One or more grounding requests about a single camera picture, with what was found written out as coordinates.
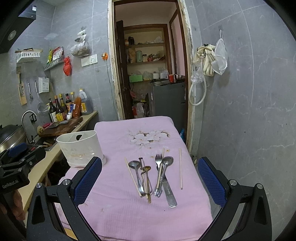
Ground white hanging box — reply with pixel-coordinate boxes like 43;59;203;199
38;77;50;94

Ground hanging clear bag of goods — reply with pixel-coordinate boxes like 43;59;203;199
70;29;91;57

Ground orange snack packet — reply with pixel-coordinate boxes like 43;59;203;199
72;97;81;118

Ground hanging wooden board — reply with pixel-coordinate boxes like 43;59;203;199
16;66;27;106

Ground red plastic bag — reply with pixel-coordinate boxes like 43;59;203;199
63;56;72;76

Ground white coiled hose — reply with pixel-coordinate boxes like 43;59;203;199
188;53;207;107

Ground green box on shelf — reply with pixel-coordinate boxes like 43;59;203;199
129;74;143;83

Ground person's left hand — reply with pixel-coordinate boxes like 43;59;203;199
1;190;26;221

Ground white wall basket shelf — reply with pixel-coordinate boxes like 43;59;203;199
15;49;43;64

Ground dark grey cabinet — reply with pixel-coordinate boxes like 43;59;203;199
149;82;186;133

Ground range hood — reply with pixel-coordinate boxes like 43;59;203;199
1;1;37;54

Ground large steel spoon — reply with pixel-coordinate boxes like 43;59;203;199
128;160;145;196

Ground pink floral table cloth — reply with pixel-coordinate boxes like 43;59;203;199
54;115;213;241

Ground yellow label sauce bottle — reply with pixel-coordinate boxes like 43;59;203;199
54;95;64;121

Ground metal wall spice rack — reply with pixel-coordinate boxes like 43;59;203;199
43;55;65;71

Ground white wall socket panel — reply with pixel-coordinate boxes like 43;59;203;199
81;54;98;67

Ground red cup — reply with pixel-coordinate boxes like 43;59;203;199
168;74;175;83

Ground steel fork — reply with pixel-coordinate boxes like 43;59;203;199
154;154;163;196

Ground hanging mesh strainer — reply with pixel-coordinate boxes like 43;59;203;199
35;80;48;115

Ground wooden cutting board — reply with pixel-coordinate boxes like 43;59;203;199
39;117;83;137

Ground white plastic utensil holder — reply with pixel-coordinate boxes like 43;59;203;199
56;131;107;168

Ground steel butter knife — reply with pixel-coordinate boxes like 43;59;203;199
157;175;178;208

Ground steel pot with lid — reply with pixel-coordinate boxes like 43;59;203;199
0;125;27;153

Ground steel sink faucet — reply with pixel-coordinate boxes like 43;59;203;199
21;109;37;144

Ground large oil jug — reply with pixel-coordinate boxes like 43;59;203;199
79;88;93;115

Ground dark soy sauce bottle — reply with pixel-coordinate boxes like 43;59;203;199
49;99;58;123

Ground clear hanging plastic bag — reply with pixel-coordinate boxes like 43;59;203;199
211;30;228;75

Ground small gold spoon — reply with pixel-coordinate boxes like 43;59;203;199
145;166;152;195

